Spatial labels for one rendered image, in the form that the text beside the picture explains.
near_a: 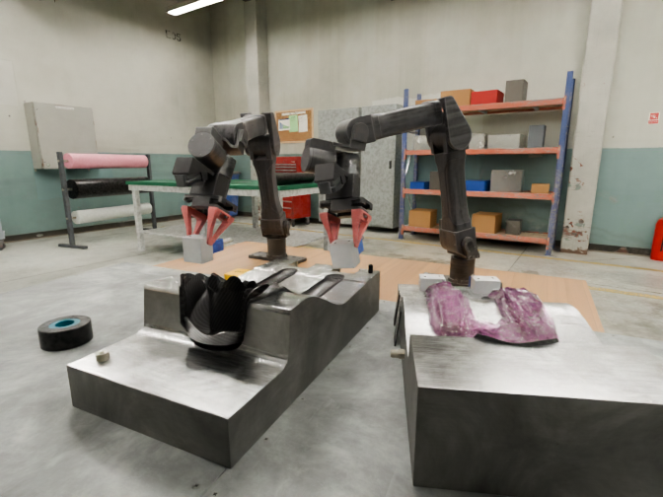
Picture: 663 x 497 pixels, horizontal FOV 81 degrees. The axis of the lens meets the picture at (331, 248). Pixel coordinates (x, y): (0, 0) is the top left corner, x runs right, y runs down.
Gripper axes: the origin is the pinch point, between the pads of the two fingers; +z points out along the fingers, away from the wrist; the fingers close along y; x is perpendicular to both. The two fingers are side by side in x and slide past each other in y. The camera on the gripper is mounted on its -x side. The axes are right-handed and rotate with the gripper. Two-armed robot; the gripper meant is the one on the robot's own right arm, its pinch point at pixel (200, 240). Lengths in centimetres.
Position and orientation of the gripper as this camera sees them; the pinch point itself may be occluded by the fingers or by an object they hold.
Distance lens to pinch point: 88.8
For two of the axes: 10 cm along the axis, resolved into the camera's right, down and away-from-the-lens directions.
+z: -1.9, 9.6, -2.2
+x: 3.6, 2.8, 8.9
